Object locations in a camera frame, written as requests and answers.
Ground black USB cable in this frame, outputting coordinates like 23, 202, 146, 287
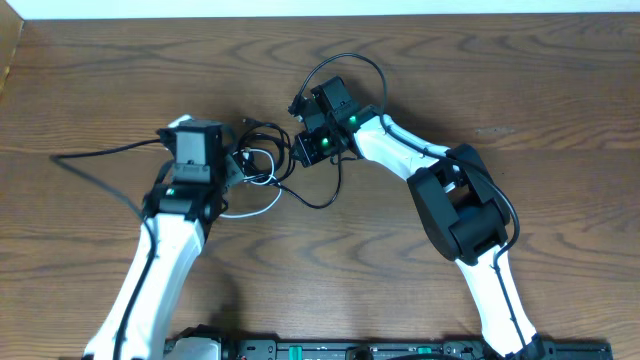
234, 117, 344, 210

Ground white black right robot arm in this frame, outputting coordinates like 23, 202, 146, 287
288, 77, 545, 359

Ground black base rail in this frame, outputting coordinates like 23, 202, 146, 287
164, 339, 614, 360

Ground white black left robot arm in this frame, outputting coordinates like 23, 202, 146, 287
83, 115, 229, 359

